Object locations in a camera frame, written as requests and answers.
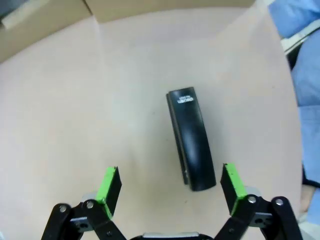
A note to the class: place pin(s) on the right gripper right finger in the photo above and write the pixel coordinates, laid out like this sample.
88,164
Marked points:
235,187

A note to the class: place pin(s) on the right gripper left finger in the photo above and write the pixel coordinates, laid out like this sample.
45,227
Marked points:
110,190

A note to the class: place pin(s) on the large open cardboard box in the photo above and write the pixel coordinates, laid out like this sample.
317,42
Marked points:
45,30

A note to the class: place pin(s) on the person left hand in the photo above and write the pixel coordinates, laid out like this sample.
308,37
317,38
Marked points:
312,201

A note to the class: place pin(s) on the black stapler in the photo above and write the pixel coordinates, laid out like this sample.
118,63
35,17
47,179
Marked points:
192,140

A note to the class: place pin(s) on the person in blue shirt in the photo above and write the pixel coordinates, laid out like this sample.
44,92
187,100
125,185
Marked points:
308,105

